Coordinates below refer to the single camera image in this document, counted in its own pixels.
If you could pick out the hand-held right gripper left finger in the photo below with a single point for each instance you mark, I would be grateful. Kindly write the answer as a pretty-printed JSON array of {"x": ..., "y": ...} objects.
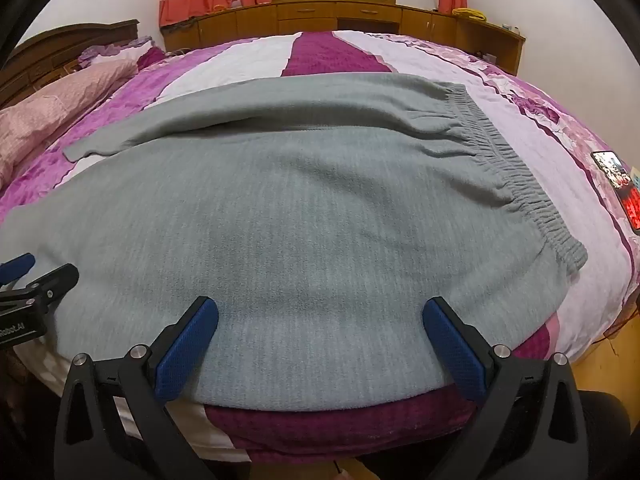
[{"x": 187, "y": 355}]

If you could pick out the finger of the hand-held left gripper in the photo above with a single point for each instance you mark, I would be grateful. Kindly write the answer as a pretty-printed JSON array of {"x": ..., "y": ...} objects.
[
  {"x": 17, "y": 265},
  {"x": 50, "y": 282}
]

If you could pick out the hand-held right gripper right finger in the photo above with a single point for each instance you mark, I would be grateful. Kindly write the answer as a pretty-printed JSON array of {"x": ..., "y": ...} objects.
[{"x": 457, "y": 355}]

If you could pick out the pink checked pillows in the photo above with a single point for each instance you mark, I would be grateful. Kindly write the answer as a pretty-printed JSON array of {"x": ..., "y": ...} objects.
[{"x": 40, "y": 110}]

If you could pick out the dark wooden headboard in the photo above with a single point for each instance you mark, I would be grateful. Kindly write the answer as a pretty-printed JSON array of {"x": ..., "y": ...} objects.
[{"x": 50, "y": 45}]

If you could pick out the purple ruffled pillow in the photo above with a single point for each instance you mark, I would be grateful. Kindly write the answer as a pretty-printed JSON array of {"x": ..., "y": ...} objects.
[{"x": 115, "y": 50}]

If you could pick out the smartphone with lit screen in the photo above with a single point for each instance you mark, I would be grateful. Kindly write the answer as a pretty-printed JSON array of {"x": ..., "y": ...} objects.
[{"x": 610, "y": 170}]

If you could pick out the purple floral bedspread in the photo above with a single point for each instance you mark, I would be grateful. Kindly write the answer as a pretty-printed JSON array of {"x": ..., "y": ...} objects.
[{"x": 330, "y": 55}]

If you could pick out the yellow object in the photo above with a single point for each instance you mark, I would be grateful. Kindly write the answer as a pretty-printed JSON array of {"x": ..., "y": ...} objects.
[{"x": 467, "y": 13}]

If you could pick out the wooden wall cabinet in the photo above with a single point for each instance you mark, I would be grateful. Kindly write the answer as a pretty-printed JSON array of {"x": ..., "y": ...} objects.
[{"x": 310, "y": 12}]

